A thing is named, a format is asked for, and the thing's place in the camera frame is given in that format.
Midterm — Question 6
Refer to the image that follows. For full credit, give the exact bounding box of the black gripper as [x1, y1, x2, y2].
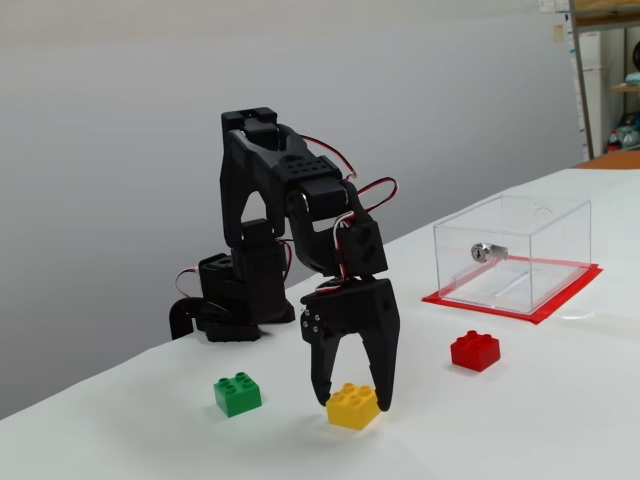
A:
[299, 278, 401, 413]

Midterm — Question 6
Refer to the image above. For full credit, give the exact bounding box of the yellow lego brick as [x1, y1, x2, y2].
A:
[326, 382, 381, 431]

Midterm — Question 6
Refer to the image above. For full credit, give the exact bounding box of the green lego brick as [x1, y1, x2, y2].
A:
[213, 371, 263, 418]

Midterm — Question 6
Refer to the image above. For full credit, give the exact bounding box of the red lego brick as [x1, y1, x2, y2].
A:
[450, 329, 501, 373]

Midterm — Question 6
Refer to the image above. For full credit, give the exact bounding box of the transparent plastic box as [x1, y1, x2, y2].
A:
[433, 194, 593, 316]

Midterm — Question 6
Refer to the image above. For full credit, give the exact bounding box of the silver cam lock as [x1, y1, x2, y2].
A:
[470, 242, 510, 265]

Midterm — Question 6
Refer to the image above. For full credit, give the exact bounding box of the black table clamp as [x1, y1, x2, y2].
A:
[168, 298, 231, 343]

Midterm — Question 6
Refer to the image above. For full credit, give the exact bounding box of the orange table top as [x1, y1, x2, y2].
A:
[574, 149, 640, 172]

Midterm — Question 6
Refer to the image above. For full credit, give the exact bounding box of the metal shelf rack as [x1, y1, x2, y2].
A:
[568, 0, 640, 162]

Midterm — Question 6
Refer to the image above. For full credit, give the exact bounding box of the white cabinet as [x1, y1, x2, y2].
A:
[572, 31, 607, 156]

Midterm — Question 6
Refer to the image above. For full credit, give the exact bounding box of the red white gripper cable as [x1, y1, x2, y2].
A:
[316, 211, 353, 296]

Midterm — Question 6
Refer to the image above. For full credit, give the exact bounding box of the red tape frame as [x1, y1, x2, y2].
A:
[421, 254, 604, 327]

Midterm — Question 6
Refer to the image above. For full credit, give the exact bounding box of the red white wrist cable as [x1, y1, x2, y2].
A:
[356, 176, 399, 212]

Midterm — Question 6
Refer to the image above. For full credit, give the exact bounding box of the red white base cable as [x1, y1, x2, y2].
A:
[175, 268, 202, 301]

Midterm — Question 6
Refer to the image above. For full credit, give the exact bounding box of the red white elbow cable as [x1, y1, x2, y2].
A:
[301, 135, 357, 182]

